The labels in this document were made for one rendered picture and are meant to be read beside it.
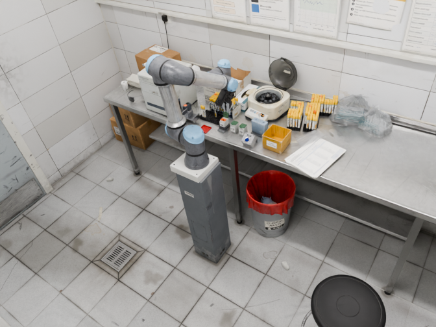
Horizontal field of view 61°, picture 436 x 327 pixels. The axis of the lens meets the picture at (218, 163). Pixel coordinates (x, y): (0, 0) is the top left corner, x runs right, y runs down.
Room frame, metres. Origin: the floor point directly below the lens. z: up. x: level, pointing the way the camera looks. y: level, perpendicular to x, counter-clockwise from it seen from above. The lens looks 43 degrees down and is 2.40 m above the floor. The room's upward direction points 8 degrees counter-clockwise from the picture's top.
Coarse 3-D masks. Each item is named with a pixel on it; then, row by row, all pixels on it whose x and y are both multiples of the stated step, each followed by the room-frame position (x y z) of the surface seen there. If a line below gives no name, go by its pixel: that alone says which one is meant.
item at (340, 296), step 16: (320, 288) 0.87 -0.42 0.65; (336, 288) 0.86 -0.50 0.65; (352, 288) 0.85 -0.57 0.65; (368, 288) 0.84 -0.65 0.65; (320, 304) 0.79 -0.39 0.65; (336, 304) 0.78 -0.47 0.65; (352, 304) 0.77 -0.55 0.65; (368, 304) 0.76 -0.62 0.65; (304, 320) 0.89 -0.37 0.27; (320, 320) 0.72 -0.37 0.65; (336, 320) 0.71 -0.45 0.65; (352, 320) 0.70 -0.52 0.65; (368, 320) 0.69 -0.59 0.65; (384, 320) 0.68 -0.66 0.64
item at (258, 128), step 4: (252, 120) 1.88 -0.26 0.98; (256, 120) 1.88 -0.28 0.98; (260, 120) 1.87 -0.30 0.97; (252, 124) 1.88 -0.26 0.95; (256, 124) 1.86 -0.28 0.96; (260, 124) 1.83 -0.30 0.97; (264, 124) 1.82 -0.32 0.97; (252, 128) 1.88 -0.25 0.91; (256, 128) 1.86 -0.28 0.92; (260, 128) 1.84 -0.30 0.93; (264, 128) 1.81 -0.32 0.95; (252, 132) 1.87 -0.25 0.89; (256, 132) 1.86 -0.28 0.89; (260, 132) 1.84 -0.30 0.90; (264, 132) 1.81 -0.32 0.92; (260, 136) 1.82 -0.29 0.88
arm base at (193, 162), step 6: (186, 156) 1.61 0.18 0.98; (192, 156) 1.58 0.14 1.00; (198, 156) 1.58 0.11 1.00; (204, 156) 1.60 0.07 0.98; (186, 162) 1.59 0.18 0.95; (192, 162) 1.57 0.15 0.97; (198, 162) 1.57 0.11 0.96; (204, 162) 1.58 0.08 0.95; (192, 168) 1.56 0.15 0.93; (198, 168) 1.56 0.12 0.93
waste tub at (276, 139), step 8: (272, 128) 1.81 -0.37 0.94; (280, 128) 1.78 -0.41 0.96; (288, 128) 1.75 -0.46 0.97; (264, 136) 1.71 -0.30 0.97; (272, 136) 1.80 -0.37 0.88; (280, 136) 1.78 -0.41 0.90; (288, 136) 1.70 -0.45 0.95; (264, 144) 1.71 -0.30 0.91; (272, 144) 1.67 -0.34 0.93; (280, 144) 1.64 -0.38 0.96; (288, 144) 1.71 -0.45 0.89; (280, 152) 1.64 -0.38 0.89
